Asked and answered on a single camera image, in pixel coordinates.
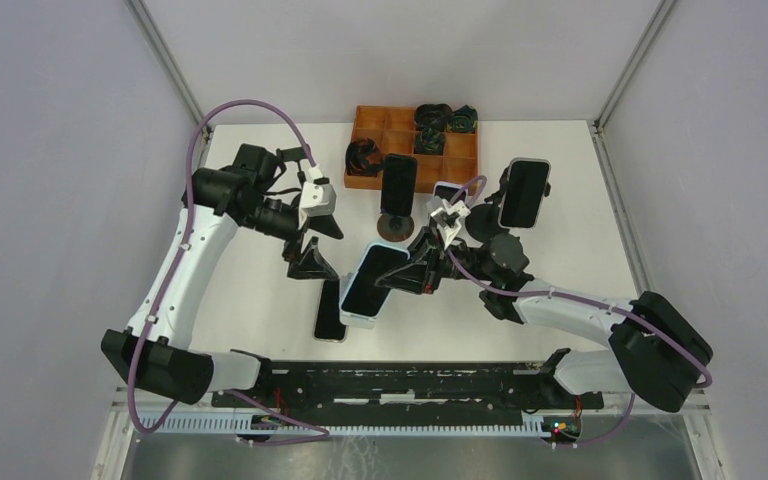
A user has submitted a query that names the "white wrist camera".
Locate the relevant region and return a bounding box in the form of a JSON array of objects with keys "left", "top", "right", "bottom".
[
  {"left": 426, "top": 196, "right": 471, "bottom": 249},
  {"left": 298, "top": 166, "right": 337, "bottom": 226}
]

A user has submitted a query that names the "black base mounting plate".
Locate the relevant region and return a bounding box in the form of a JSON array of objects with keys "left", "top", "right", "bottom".
[{"left": 246, "top": 361, "right": 605, "bottom": 427}]

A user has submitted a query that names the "orange compartment tray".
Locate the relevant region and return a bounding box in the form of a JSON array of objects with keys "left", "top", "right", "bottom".
[{"left": 344, "top": 104, "right": 479, "bottom": 193}]

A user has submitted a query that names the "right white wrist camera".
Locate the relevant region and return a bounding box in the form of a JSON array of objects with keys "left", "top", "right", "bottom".
[{"left": 426, "top": 196, "right": 471, "bottom": 249}]

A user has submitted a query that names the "phone with pale case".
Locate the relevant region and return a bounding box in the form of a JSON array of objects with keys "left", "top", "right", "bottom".
[{"left": 498, "top": 157, "right": 551, "bottom": 229}]

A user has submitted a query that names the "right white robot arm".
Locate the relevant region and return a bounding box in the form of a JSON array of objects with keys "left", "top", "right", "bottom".
[{"left": 375, "top": 229, "right": 713, "bottom": 413}]

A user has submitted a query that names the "phone with blue case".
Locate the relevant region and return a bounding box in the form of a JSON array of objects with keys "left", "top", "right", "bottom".
[{"left": 338, "top": 242, "right": 409, "bottom": 330}]

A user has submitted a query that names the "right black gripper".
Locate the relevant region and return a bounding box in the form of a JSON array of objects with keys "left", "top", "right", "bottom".
[{"left": 374, "top": 226, "right": 497, "bottom": 295}]

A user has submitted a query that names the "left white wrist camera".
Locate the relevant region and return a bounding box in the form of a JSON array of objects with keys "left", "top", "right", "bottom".
[{"left": 298, "top": 166, "right": 337, "bottom": 226}]

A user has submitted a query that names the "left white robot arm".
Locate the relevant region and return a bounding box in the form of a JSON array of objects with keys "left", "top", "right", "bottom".
[{"left": 100, "top": 144, "right": 343, "bottom": 408}]

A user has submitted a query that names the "blue toothed cable duct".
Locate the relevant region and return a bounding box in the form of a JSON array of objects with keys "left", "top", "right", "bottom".
[{"left": 158, "top": 411, "right": 550, "bottom": 439}]

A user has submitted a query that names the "black phone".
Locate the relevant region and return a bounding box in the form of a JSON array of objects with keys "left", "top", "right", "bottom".
[{"left": 380, "top": 154, "right": 418, "bottom": 217}]

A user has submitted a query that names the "black green coiled strap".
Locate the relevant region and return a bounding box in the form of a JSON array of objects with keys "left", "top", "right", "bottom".
[{"left": 448, "top": 105, "right": 479, "bottom": 134}]

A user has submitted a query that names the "black coiled strap top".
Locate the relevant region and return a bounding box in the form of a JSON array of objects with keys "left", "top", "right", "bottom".
[{"left": 414, "top": 103, "right": 453, "bottom": 132}]

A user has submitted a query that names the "black coiled strap front left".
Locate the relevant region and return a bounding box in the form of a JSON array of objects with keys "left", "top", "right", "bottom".
[{"left": 346, "top": 138, "right": 385, "bottom": 179}]

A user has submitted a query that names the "brown round phone stand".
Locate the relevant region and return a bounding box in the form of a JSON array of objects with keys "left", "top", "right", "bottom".
[{"left": 376, "top": 213, "right": 415, "bottom": 243}]

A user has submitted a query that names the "phone with clear case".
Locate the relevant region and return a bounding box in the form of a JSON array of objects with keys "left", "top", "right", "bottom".
[{"left": 313, "top": 280, "right": 347, "bottom": 342}]

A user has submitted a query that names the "black phone stand right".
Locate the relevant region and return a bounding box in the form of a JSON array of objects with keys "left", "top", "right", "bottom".
[{"left": 466, "top": 167, "right": 509, "bottom": 243}]

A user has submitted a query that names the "phone with white case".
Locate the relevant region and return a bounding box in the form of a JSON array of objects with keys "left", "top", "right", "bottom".
[{"left": 432, "top": 181, "right": 469, "bottom": 204}]

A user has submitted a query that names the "black coiled strap middle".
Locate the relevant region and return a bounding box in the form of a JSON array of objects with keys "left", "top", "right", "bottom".
[{"left": 418, "top": 128, "right": 449, "bottom": 156}]

